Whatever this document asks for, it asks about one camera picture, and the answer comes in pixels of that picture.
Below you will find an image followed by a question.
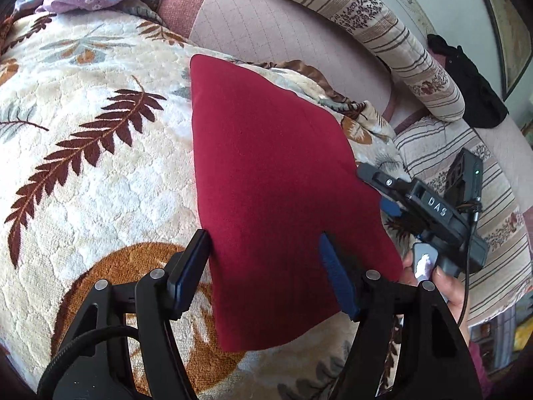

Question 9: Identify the wall picture frame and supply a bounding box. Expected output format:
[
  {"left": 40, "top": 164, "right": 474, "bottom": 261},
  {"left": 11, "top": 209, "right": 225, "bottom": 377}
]
[{"left": 468, "top": 0, "right": 533, "bottom": 101}]

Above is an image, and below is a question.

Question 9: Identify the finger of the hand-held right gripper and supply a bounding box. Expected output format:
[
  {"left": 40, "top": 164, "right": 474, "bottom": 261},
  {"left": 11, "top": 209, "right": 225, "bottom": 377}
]
[
  {"left": 380, "top": 198, "right": 406, "bottom": 219},
  {"left": 357, "top": 162, "right": 415, "bottom": 201}
]

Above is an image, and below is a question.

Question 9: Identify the black cloth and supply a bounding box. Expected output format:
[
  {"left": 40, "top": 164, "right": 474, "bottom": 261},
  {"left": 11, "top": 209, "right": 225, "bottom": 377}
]
[{"left": 427, "top": 33, "right": 509, "bottom": 130}]

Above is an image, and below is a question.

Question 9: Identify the long striped floral pillow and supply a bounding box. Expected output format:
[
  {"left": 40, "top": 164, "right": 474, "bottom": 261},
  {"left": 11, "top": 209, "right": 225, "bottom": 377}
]
[{"left": 242, "top": 0, "right": 466, "bottom": 123}]

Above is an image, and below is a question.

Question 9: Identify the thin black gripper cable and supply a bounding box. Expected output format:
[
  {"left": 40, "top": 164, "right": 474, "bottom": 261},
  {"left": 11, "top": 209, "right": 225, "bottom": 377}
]
[{"left": 457, "top": 212, "right": 479, "bottom": 326}]

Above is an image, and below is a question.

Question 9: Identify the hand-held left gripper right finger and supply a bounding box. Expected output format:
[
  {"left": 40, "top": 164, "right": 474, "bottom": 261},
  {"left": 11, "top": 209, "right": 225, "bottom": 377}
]
[{"left": 318, "top": 233, "right": 484, "bottom": 400}]

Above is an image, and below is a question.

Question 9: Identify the leaf print fleece blanket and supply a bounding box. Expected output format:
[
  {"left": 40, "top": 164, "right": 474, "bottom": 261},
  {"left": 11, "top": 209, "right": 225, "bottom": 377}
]
[{"left": 0, "top": 10, "right": 411, "bottom": 400}]

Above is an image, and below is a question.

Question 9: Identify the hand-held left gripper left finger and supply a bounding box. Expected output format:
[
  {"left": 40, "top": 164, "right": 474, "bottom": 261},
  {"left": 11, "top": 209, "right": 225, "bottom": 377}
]
[{"left": 37, "top": 229, "right": 213, "bottom": 400}]

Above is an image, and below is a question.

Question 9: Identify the person's right hand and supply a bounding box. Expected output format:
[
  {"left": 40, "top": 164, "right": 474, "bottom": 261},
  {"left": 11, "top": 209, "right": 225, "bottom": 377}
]
[{"left": 402, "top": 254, "right": 471, "bottom": 330}]

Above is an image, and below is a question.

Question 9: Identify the wide striped floral pillow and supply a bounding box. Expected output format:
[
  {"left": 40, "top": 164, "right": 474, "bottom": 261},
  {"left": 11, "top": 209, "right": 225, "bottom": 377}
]
[{"left": 393, "top": 114, "right": 533, "bottom": 328}]

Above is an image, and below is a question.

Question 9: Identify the dark red cloth garment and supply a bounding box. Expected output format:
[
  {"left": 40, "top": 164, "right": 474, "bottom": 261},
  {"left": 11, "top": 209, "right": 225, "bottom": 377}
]
[{"left": 189, "top": 54, "right": 404, "bottom": 353}]

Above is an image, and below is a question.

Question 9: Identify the thick black gripper cable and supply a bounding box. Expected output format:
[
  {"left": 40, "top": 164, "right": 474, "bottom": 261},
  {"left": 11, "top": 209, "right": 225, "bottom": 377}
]
[{"left": 37, "top": 326, "right": 140, "bottom": 400}]

